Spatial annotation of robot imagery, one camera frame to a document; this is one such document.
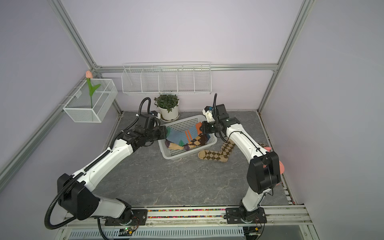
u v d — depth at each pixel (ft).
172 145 3.18
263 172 1.51
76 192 1.30
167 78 3.26
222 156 3.08
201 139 3.22
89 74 2.77
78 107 2.38
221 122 2.10
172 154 3.16
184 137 2.96
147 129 2.02
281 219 2.43
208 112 2.58
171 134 2.62
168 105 3.35
